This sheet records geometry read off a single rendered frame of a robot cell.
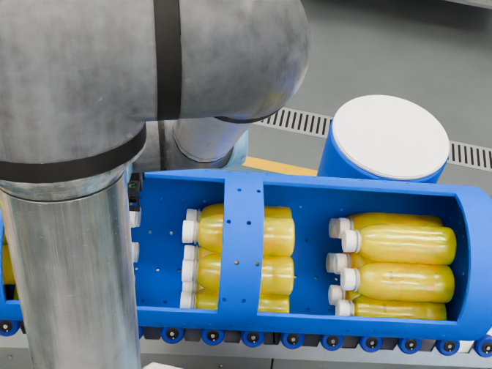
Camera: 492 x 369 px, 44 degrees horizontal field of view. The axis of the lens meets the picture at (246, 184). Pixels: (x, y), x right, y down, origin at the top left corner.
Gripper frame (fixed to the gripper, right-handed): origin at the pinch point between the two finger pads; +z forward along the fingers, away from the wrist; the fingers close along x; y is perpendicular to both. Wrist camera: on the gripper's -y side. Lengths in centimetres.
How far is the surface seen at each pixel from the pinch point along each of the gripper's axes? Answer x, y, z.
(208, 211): 5.6, 17.9, 1.9
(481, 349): -10, 71, 19
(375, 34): 232, 109, 115
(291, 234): -1.6, 32.1, -2.2
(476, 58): 217, 165, 115
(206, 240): -2.5, 17.8, -0.4
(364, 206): 14, 49, 8
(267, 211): 6.0, 28.6, 1.3
